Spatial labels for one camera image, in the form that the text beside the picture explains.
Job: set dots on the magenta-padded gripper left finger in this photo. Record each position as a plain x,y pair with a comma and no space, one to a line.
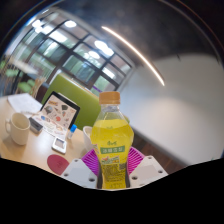
78,173

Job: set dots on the dark-framed window wall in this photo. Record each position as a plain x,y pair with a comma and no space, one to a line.
73,56

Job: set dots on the white mug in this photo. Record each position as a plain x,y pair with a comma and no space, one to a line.
18,131

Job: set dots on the wooden chairs with green seats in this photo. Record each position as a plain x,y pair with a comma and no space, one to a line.
20,85

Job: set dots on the black-framed tablet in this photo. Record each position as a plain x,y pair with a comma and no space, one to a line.
60,111

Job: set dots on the white paper sheet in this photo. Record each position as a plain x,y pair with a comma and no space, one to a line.
23,102

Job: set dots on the green bench backrest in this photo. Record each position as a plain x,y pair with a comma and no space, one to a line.
73,93

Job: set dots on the colourful printed leaflet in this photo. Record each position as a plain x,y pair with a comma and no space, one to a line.
51,126

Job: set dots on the long curved ceiling light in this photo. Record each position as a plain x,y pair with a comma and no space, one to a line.
136,51

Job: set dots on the small black device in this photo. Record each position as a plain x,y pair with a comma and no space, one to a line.
35,124

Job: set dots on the yellow drink bottle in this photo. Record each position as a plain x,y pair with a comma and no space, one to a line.
111,140

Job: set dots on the small blue-capped vial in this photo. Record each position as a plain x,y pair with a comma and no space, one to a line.
71,131

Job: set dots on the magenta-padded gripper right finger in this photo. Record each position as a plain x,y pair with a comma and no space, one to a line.
148,171

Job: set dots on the small white device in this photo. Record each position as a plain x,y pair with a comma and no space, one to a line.
59,145

